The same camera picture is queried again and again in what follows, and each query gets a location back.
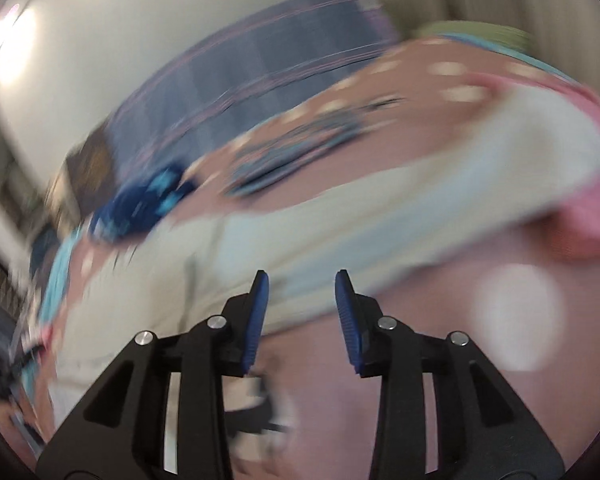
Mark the teal fleece cloth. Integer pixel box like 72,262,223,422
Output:
29,224,90,361

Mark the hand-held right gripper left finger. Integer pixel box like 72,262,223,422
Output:
37,270,271,480

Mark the navy star print garment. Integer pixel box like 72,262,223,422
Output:
87,164,197,247

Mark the pale blue small garment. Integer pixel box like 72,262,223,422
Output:
45,85,600,411

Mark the blue plaid duvet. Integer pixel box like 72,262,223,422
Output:
100,0,402,161

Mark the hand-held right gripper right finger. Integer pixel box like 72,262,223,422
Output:
334,269,566,480

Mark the pink cloth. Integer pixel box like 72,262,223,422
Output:
460,72,600,262

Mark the green cloth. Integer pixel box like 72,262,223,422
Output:
414,20,537,55

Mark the dark tree print pillow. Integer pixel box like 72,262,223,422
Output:
62,127,116,183

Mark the teal patterned garment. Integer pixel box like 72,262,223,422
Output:
224,96,406,197

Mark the pink deer print blanket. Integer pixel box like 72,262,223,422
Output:
0,35,600,480

